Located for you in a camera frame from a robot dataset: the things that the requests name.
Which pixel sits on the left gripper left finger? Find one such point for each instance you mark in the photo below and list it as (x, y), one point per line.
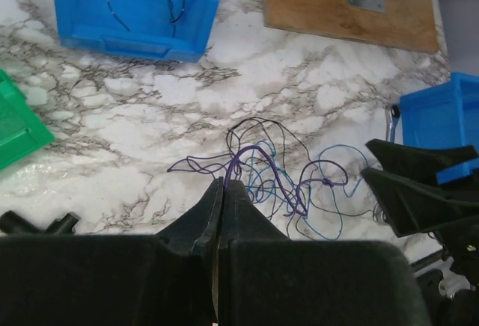
(55, 277)

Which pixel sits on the green plastic bin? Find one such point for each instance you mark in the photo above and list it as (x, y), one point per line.
(22, 131)

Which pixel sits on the ratcheting combination wrench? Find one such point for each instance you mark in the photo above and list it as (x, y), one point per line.
(392, 119)

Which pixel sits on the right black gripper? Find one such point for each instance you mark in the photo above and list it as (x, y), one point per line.
(414, 200)

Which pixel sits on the blue bin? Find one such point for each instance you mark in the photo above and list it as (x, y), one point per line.
(444, 116)
(169, 30)

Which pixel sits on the brown wooden board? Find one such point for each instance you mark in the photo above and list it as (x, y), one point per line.
(406, 24)

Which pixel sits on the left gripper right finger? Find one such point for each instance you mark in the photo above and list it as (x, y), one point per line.
(267, 279)

